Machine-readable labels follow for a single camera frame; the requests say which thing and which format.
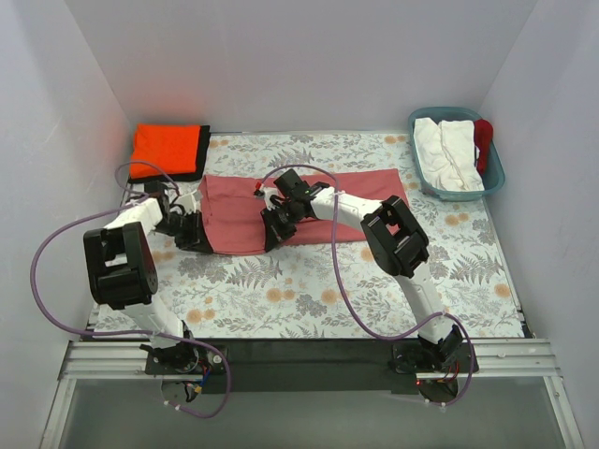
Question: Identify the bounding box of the pink t shirt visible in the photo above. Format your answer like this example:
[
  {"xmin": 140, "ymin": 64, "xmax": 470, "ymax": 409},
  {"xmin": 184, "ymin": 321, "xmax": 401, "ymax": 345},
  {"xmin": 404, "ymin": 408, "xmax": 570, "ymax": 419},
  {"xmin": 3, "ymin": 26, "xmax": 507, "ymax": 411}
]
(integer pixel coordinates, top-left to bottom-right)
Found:
[{"xmin": 199, "ymin": 169, "xmax": 408, "ymax": 255}]

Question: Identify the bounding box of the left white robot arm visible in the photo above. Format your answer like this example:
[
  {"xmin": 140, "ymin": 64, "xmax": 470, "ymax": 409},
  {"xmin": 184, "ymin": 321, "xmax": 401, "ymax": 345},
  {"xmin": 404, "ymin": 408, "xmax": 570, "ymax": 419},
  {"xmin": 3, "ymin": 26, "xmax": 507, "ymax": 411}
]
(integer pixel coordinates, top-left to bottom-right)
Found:
[{"xmin": 83, "ymin": 181, "xmax": 211, "ymax": 374}]

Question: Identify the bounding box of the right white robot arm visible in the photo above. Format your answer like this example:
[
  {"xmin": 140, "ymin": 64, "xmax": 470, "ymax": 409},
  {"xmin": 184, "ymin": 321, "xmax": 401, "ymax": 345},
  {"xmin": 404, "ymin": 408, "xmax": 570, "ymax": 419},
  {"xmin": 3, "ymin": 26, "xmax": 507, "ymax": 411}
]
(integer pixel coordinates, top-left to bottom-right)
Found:
[{"xmin": 255, "ymin": 166, "xmax": 463, "ymax": 370}]

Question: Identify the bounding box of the white t shirt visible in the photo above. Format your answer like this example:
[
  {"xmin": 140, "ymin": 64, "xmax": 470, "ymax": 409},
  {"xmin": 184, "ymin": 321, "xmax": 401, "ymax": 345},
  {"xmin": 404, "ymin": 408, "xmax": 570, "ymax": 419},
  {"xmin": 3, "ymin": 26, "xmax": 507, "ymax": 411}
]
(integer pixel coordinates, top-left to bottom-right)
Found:
[
  {"xmin": 414, "ymin": 117, "xmax": 459, "ymax": 191},
  {"xmin": 439, "ymin": 121, "xmax": 484, "ymax": 192}
]

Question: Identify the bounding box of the red t shirt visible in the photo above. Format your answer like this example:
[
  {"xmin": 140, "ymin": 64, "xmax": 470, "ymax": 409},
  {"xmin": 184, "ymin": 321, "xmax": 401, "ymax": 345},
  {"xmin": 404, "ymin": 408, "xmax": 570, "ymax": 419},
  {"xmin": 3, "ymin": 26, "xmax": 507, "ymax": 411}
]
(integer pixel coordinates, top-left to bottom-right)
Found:
[{"xmin": 474, "ymin": 119, "xmax": 494, "ymax": 176}]

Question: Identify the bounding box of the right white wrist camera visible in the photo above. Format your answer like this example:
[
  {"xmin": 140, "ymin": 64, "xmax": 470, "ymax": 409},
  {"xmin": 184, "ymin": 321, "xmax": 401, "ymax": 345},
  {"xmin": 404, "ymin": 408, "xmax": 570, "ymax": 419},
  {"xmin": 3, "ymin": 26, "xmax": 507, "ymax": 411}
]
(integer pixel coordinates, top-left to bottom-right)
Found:
[{"xmin": 254, "ymin": 181, "xmax": 278, "ymax": 210}]

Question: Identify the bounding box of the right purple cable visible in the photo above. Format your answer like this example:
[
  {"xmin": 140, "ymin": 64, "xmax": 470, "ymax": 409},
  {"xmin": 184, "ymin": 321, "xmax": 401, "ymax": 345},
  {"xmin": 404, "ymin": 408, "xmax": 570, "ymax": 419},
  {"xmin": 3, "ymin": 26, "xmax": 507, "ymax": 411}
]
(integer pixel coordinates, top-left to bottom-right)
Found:
[{"xmin": 259, "ymin": 164, "xmax": 479, "ymax": 409}]

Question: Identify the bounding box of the purple cable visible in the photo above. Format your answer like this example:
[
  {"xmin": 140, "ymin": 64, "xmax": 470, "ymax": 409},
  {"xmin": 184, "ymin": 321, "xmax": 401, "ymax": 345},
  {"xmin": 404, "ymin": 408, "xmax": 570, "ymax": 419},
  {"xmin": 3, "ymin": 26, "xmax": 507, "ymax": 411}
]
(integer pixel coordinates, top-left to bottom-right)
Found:
[
  {"xmin": 29, "ymin": 161, "xmax": 233, "ymax": 418},
  {"xmin": 259, "ymin": 164, "xmax": 479, "ymax": 409}
]

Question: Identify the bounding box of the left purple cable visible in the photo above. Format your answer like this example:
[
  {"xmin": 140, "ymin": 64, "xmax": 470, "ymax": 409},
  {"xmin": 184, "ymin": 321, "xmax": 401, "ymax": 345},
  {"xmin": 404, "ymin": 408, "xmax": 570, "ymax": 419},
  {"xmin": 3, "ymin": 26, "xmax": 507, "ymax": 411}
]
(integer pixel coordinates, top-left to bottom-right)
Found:
[{"xmin": 29, "ymin": 161, "xmax": 233, "ymax": 418}]

